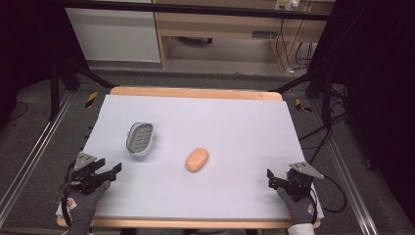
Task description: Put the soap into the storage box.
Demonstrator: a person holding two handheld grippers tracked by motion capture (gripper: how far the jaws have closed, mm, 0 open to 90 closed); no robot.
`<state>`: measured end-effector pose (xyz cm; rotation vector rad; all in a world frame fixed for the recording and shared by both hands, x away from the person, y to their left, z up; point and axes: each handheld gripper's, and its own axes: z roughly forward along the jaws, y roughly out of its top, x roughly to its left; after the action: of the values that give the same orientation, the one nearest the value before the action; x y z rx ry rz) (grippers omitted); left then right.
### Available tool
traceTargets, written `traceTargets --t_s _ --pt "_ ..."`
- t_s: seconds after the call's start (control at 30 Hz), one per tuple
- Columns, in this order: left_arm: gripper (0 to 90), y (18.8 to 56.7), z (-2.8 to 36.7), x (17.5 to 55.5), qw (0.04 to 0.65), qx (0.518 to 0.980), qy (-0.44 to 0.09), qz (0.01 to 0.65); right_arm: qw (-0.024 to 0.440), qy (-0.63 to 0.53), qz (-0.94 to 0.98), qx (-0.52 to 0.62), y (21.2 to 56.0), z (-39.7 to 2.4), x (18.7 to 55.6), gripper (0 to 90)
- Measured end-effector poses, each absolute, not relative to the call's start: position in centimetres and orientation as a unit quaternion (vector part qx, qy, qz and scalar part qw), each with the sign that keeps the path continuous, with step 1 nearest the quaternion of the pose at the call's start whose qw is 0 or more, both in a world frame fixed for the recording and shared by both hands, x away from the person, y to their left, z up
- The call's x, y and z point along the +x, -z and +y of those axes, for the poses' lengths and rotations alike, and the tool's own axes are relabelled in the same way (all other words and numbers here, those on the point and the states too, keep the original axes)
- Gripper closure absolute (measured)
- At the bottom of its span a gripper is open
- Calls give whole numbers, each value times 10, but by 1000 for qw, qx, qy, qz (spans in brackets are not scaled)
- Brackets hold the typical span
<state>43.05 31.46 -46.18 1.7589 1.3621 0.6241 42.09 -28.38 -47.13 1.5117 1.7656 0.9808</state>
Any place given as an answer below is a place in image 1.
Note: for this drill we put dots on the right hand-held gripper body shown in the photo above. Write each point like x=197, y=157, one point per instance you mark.
x=298, y=186

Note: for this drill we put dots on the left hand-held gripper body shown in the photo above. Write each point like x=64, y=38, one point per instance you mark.
x=84, y=178

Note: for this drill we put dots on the grey soap dish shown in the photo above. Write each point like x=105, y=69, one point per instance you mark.
x=140, y=138

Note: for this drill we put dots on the orange soap bar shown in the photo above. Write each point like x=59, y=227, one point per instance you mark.
x=197, y=159

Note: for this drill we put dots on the person's right hand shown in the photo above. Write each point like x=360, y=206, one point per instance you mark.
x=301, y=210

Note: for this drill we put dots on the yellow black tape marker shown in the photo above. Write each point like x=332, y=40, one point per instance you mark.
x=91, y=99
x=302, y=106

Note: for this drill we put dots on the white table cover sheet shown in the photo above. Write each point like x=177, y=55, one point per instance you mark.
x=212, y=130

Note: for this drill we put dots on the wooden table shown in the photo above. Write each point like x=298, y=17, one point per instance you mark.
x=195, y=93

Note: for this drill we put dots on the white cabinet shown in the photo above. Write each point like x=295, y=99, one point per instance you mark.
x=114, y=34

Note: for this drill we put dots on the wooden desk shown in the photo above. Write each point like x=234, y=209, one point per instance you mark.
x=221, y=24

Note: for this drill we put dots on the white power strip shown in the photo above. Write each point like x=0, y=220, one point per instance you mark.
x=286, y=4

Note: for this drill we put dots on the aluminium floor rail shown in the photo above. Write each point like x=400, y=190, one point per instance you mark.
x=342, y=173
x=36, y=153

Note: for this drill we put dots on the black frame strut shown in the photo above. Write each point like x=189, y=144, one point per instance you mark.
x=313, y=80
x=78, y=73

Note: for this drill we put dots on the black horizontal frame bar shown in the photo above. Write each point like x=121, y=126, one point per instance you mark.
x=195, y=9

